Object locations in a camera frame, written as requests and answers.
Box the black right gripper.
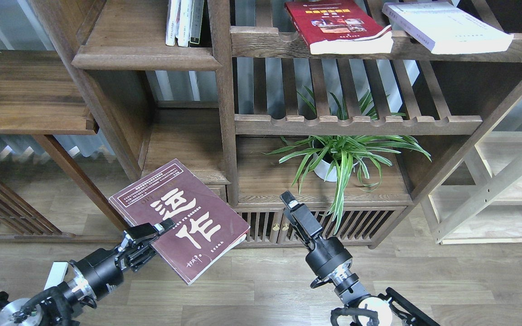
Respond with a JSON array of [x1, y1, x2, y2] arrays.
[[280, 191, 352, 281]]

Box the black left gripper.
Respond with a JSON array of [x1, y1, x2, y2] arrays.
[[68, 218, 175, 302]]

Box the dark maroon book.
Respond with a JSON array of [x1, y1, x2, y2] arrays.
[[108, 159, 249, 285]]

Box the white book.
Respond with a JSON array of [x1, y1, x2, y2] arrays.
[[177, 0, 194, 47], [382, 0, 514, 54], [165, 0, 181, 46]]

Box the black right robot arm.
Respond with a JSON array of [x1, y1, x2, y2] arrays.
[[281, 191, 438, 326]]

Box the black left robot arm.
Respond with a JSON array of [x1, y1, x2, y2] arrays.
[[0, 219, 174, 326]]

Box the light wooden shelf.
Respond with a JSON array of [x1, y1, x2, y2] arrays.
[[421, 131, 522, 245]]

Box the left slatted cabinet door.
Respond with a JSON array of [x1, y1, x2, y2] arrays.
[[237, 208, 288, 247]]

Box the slatted cabinet door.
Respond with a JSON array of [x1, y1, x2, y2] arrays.
[[237, 208, 288, 247], [279, 207, 407, 245]]

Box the right slatted cabinet door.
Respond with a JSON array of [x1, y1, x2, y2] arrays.
[[279, 207, 407, 245]]

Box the white plant pot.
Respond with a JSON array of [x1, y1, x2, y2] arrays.
[[311, 139, 358, 183]]

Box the green spider plant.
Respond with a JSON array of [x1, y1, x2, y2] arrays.
[[263, 86, 432, 235]]

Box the small wooden drawer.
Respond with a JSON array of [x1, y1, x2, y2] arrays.
[[207, 184, 227, 202]]

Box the dark wooden bookshelf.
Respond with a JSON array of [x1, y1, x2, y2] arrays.
[[29, 0, 522, 248]]

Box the dark slatted wooden rack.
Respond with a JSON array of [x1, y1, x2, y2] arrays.
[[0, 182, 78, 242]]

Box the dark wooden side table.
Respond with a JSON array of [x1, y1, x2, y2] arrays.
[[0, 50, 126, 243]]

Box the red book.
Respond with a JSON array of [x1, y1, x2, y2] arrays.
[[284, 0, 393, 54]]

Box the dark upright book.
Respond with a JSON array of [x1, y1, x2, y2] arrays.
[[189, 0, 205, 47]]

